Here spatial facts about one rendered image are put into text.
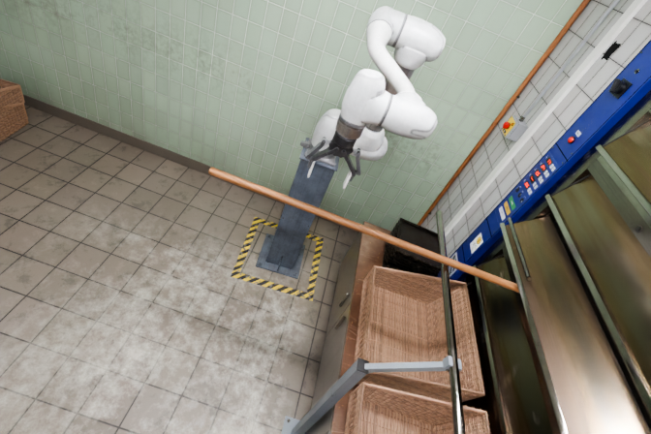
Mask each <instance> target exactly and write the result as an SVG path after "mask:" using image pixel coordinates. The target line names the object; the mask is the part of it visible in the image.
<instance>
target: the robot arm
mask: <svg viewBox="0 0 651 434"><path fill-rule="evenodd" d="M366 37H367V49H368V53H369V55H370V57H371V59H372V61H373V62H374V64H375V65H376V66H377V68H378V69H379V70H380V71H381V73H382V74H383V75H384V76H385V77H384V76H383V75H382V74H381V73H379V72H377V71H374V70H370V69H363V70H360V71H359V72H358V73H357V74H356V75H355V77H354V79H353V80H352V82H351V84H350V85H349V87H348V89H347V91H346V94H345V96H344V99H343V102H342V109H341V110H340V109H337V108H332V109H330V110H328V111H327V112H325V113H324V114H323V116H322V117H321V118H320V120H319V121H318V123H317V126H316V128H315V131H314V134H313V138H311V139H309V141H305V140H302V141H301V143H300V145H301V146H303V147H304V148H306V149H307V151H306V152H305V153H304V157H305V158H306V159H308V160H309V163H308V167H307V168H308V169H309V172H308V175H307V177H308V178H309V177H310V174H311V172H312V169H313V167H314V165H315V161H319V162H322V163H325V164H328V165H330V166H332V167H335V165H336V164H335V158H336V156H338V157H340V158H343V157H344V158H345V160H346V162H347V164H348V166H349V169H350V171H349V173H348V175H347V177H346V179H345V181H344V183H343V189H345V188H346V186H347V184H348V182H349V181H352V180H353V178H354V177H355V176H356V174H357V175H360V160H359V158H360V159H363V160H368V161H377V160H379V159H382V158H383V157H384V155H385V154H386V152H387V149H388V141H387V139H386V138H385V130H384V129H386V130H387V131H389V132H392V133H394V134H396V135H398V136H401V137H404V138H408V139H413V140H424V139H426V138H428V137H430V136H431V134H432V133H433V131H434V130H435V128H436V126H437V123H438V120H437V116H436V114H435V113H434V111H433V110H432V109H431V108H428V107H427V106H426V104H425V103H424V102H423V101H422V99H421V97H420V96H419V95H418V94H417V93H416V92H415V89H414V87H413V85H412V84H411V83H410V78H411V76H412V74H413V72H414V71H415V70H416V69H417V68H419V67H420V66H421V65H422V64H423V63H425V61H426V62H432V61H435V60H436V59H437V58H439V57H440V55H441V53H442V51H443V49H444V46H445V43H446V38H445V36H444V35H443V33H442V32H441V31H440V30H439V29H438V28H437V27H436V26H434V25H433V24H431V23H429V22H427V21H425V20H423V19H421V18H418V17H416V16H412V15H407V14H404V13H402V12H399V11H396V10H395V9H393V8H391V7H389V6H383V7H380V8H378V9H377V10H376V11H375V12H374V13H373V14H372V15H371V17H370V18H369V20H368V23H367V30H366ZM386 45H388V46H391V47H394V48H395V51H394V60H393V59H392V57H391V56H390V55H389V53H388V51H387V49H386ZM350 155H352V156H355V157H356V170H355V167H354V165H353V162H352V160H351V158H350Z"/></svg>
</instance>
